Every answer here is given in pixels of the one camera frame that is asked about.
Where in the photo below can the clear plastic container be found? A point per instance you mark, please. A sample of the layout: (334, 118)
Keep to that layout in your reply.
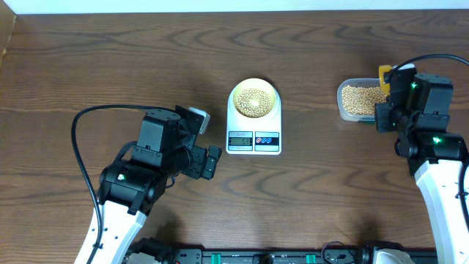
(356, 82)

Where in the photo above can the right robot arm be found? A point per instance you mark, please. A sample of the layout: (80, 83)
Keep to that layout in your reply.
(417, 108)

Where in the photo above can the yellow plastic measuring scoop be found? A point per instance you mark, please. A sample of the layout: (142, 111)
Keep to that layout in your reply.
(384, 71)

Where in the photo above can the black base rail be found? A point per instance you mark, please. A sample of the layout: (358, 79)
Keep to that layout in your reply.
(149, 250)

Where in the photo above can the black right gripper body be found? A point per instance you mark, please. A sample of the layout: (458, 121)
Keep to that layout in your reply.
(388, 118)

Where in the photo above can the white digital kitchen scale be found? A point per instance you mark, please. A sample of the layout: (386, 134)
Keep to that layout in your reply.
(254, 136)

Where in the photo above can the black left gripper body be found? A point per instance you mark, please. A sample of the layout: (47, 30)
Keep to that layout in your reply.
(196, 156)

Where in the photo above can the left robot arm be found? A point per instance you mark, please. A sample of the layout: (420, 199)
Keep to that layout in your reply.
(139, 175)

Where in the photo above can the soybeans in container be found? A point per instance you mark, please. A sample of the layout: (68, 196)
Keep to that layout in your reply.
(361, 100)

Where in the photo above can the soybeans in bowl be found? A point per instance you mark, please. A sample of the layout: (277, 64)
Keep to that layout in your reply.
(253, 103)

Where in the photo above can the pale yellow plastic bowl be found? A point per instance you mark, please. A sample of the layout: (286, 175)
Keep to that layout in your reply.
(255, 83)

